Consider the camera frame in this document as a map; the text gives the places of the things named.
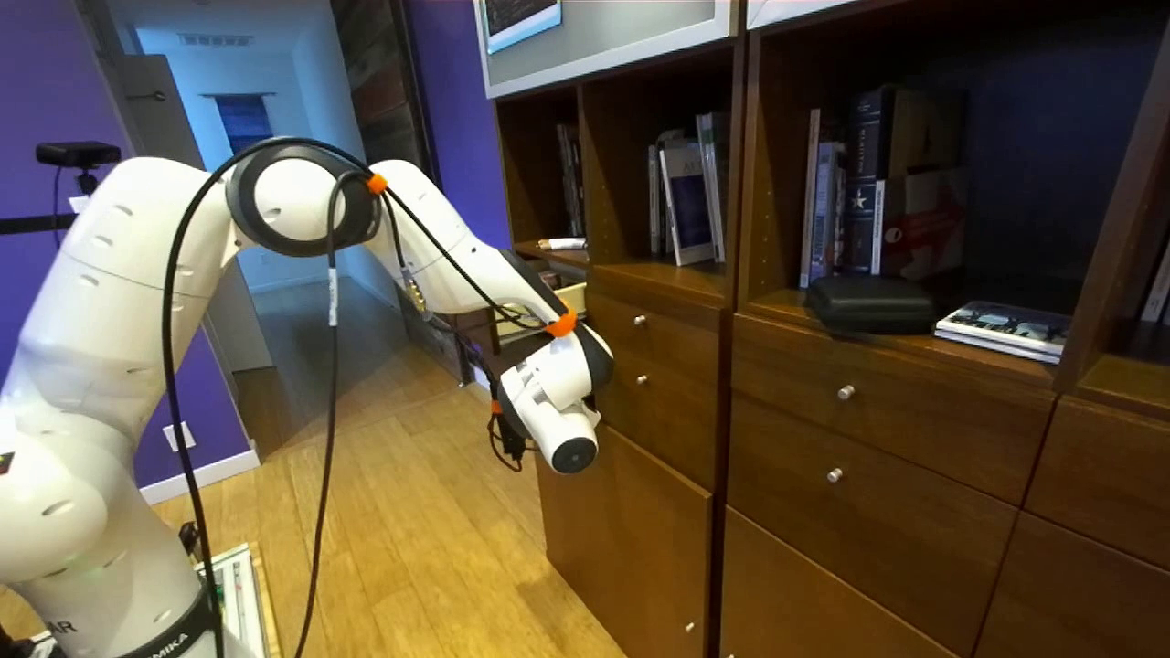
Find white wall outlet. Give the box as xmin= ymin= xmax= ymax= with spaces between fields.
xmin=159 ymin=417 xmax=201 ymax=459

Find framed wall picture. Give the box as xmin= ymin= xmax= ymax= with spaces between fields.
xmin=481 ymin=0 xmax=568 ymax=60

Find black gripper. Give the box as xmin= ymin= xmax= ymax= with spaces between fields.
xmin=481 ymin=395 xmax=532 ymax=476

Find flat lying white book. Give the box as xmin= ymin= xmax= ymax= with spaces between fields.
xmin=932 ymin=297 xmax=1073 ymax=370

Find light upright books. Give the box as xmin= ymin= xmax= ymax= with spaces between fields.
xmin=1137 ymin=238 xmax=1170 ymax=331

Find thin white upright book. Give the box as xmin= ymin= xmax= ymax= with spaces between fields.
xmin=798 ymin=107 xmax=827 ymax=292

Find red brown box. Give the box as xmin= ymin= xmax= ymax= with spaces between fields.
xmin=886 ymin=89 xmax=976 ymax=286

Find pale upright book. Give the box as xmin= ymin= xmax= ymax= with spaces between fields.
xmin=692 ymin=110 xmax=731 ymax=266

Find dark wooden cabinet unit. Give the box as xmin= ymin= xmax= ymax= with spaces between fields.
xmin=494 ymin=0 xmax=1170 ymax=658

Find white floor box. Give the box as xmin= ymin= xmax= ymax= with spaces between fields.
xmin=192 ymin=543 xmax=281 ymax=658

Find black zip case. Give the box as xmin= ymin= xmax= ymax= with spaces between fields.
xmin=803 ymin=276 xmax=941 ymax=338

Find black upright binder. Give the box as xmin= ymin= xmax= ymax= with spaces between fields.
xmin=845 ymin=83 xmax=897 ymax=283

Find dark upright books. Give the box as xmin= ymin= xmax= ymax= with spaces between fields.
xmin=553 ymin=119 xmax=587 ymax=238

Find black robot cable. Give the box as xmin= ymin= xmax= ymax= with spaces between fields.
xmin=159 ymin=137 xmax=576 ymax=658

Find grey upright book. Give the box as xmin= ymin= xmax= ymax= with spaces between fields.
xmin=810 ymin=139 xmax=848 ymax=292

